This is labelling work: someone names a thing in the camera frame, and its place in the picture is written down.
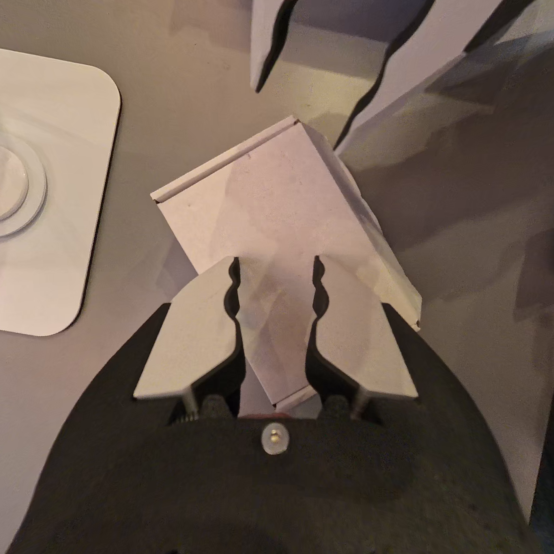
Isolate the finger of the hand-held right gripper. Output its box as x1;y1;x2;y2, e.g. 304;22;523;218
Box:
250;0;300;94
333;0;507;155

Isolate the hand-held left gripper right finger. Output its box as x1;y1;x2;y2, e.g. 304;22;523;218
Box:
305;254;419;420

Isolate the person's black clothing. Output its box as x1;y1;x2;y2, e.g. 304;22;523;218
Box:
529;433;554;526

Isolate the white rounded mounting plate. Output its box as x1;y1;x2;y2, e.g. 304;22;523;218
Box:
0;48;122;337

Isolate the white cardboard box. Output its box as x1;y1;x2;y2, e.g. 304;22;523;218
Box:
150;115;422;412

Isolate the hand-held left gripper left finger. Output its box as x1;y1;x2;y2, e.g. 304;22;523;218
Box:
132;255;246;421

